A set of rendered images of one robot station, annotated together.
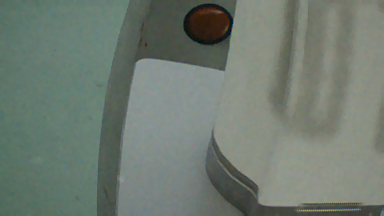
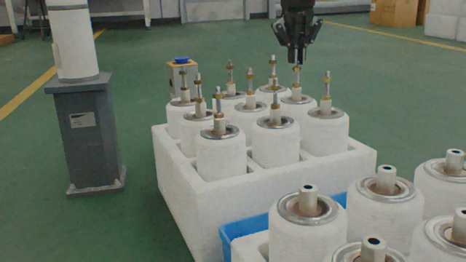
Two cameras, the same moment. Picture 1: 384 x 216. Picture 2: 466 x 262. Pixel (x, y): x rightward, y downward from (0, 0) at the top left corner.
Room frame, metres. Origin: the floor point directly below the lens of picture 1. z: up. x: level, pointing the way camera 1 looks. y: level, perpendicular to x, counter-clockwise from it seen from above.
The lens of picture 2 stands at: (0.59, -1.10, 0.51)
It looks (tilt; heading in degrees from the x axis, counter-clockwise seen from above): 20 degrees down; 84
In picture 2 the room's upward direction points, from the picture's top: 2 degrees counter-clockwise
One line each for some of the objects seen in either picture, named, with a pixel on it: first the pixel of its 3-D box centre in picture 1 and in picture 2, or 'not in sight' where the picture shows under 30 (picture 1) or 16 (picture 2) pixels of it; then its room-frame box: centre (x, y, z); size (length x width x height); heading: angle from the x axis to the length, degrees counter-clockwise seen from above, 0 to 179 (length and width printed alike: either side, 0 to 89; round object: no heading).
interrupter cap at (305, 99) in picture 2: not in sight; (296, 100); (0.83, -0.22, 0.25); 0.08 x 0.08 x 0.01
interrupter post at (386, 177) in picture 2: not in sight; (386, 179); (0.84, -0.66, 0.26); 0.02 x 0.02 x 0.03
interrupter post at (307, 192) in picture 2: not in sight; (307, 199); (0.72, -0.69, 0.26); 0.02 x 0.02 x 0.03
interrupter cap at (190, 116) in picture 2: not in sight; (200, 115); (0.61, -0.28, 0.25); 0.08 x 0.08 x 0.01
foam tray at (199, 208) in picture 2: not in sight; (252, 172); (0.72, -0.25, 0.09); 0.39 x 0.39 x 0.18; 16
